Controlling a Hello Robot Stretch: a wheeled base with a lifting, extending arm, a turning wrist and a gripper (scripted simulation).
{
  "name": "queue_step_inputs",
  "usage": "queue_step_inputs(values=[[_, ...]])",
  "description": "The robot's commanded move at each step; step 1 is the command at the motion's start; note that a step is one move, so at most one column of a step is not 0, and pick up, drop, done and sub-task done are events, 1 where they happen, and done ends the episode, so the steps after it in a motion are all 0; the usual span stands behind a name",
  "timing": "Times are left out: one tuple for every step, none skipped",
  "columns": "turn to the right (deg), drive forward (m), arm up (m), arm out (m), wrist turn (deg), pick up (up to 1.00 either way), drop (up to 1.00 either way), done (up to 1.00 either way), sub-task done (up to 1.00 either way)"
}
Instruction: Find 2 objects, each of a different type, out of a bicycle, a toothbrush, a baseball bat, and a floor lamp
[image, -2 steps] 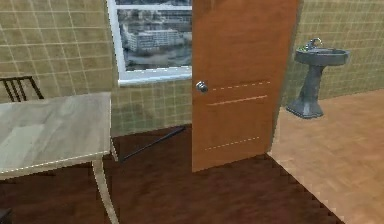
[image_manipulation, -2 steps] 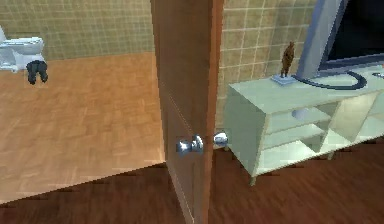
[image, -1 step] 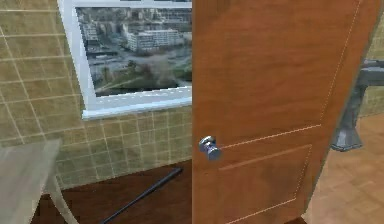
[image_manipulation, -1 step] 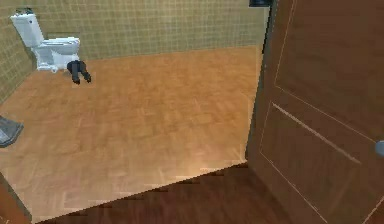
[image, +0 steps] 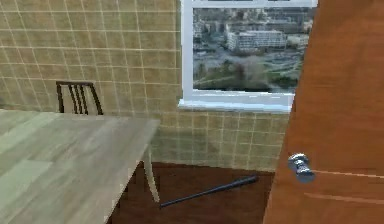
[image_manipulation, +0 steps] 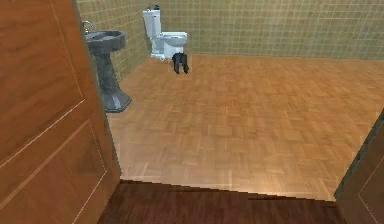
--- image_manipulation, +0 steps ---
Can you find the silver sink faucet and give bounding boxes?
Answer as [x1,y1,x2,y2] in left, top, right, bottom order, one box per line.
[81,20,95,36]

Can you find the white toilet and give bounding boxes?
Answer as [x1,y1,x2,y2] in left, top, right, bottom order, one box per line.
[142,7,188,62]

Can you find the brown wooden door panel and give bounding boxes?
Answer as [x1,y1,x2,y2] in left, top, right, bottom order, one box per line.
[334,108,384,224]

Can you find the black toilet brush holder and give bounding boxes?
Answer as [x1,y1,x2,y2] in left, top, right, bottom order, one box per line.
[171,52,190,75]

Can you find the dark grey pedestal sink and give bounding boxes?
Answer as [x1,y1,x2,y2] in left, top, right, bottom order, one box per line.
[84,30,133,114]

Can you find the brown wooden room door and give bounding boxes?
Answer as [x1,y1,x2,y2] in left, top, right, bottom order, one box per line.
[0,0,122,224]

